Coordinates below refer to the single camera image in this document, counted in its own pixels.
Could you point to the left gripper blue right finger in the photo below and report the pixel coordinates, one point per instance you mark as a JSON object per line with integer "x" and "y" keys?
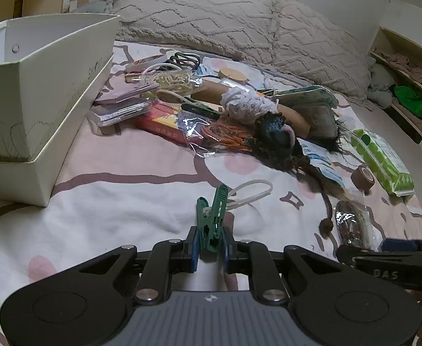
{"x": 230, "y": 250}

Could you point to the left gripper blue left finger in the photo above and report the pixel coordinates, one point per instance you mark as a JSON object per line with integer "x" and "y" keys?
{"x": 191, "y": 249}

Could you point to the green plastic clothespin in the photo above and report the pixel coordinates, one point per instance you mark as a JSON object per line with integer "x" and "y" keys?
{"x": 210, "y": 218}

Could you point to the green dotted wet wipes pack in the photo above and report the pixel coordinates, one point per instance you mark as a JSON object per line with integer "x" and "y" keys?
{"x": 384, "y": 162}

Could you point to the brown tape roll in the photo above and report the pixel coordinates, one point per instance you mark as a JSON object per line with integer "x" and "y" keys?
{"x": 363, "y": 179}

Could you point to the bag of orange rubber bands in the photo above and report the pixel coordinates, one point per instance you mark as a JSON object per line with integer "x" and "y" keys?
{"x": 206, "y": 137}

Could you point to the crocheted purple doll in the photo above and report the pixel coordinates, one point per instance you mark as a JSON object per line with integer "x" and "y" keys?
{"x": 274, "y": 142}

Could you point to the red flat box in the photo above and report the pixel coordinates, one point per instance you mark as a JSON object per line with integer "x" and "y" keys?
{"x": 162, "y": 120}

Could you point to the white blue medicine sachet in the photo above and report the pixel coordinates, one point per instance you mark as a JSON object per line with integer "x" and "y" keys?
{"x": 319, "y": 158}

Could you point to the black feather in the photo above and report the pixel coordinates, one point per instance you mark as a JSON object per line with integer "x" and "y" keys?
{"x": 333, "y": 145}

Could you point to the green cloth on shelf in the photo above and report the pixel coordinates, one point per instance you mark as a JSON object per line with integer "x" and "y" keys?
{"x": 410, "y": 98}

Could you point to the round wooden lid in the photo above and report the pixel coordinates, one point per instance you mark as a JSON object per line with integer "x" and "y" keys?
{"x": 233, "y": 75}

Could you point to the right wooden bedside shelf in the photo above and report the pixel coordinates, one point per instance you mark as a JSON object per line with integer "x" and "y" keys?
{"x": 402, "y": 59}

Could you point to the right beige textured pillow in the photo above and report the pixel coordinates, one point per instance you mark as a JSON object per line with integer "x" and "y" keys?
{"x": 308, "y": 45}

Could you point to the beige textured pillow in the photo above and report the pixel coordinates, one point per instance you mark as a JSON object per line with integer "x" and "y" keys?
{"x": 308, "y": 45}
{"x": 229, "y": 28}

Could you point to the white storage box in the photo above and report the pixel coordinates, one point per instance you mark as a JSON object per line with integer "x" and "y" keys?
{"x": 52, "y": 68}

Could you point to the left beige textured pillow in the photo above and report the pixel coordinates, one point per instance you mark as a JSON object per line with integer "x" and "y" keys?
{"x": 229, "y": 28}

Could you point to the white cable tie loop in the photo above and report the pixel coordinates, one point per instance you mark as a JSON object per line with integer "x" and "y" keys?
{"x": 248, "y": 193}

